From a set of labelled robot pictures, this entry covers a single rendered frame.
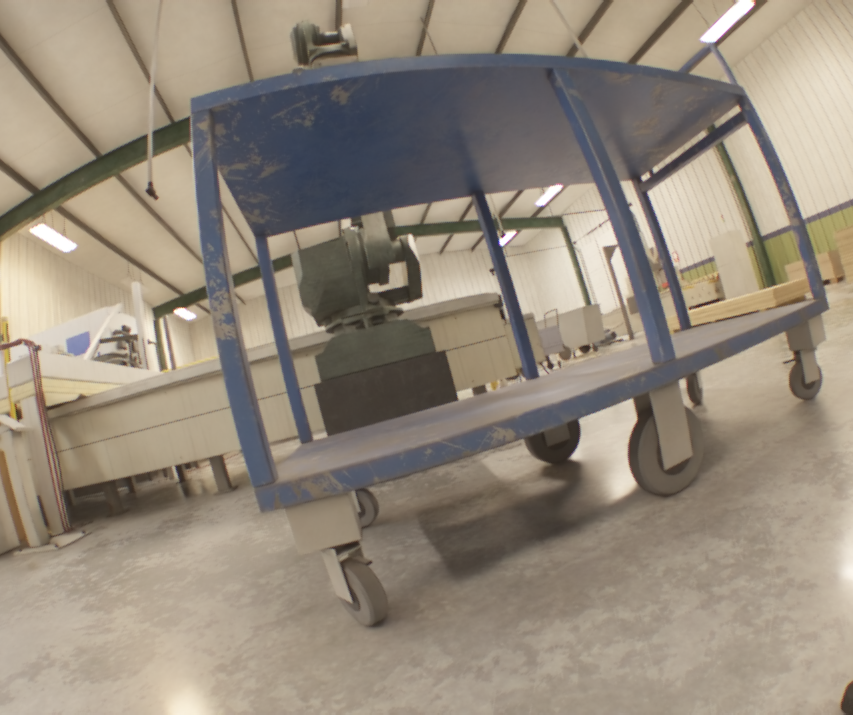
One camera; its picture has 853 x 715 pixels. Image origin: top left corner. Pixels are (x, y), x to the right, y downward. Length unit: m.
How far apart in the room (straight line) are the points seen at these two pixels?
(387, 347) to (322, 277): 0.46
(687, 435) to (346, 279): 1.61
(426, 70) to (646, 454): 0.91
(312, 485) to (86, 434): 2.74
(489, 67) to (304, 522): 0.96
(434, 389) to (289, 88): 1.44
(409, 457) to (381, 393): 1.24
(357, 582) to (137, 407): 2.51
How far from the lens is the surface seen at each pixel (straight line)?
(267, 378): 2.75
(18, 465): 2.81
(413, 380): 1.92
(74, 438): 3.38
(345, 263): 2.08
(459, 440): 0.70
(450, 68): 0.97
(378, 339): 1.96
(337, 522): 0.72
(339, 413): 1.92
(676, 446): 0.98
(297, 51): 1.52
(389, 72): 0.93
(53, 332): 6.81
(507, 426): 0.72
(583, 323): 8.70
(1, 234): 9.55
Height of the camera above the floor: 0.39
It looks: 3 degrees up
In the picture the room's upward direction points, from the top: 15 degrees counter-clockwise
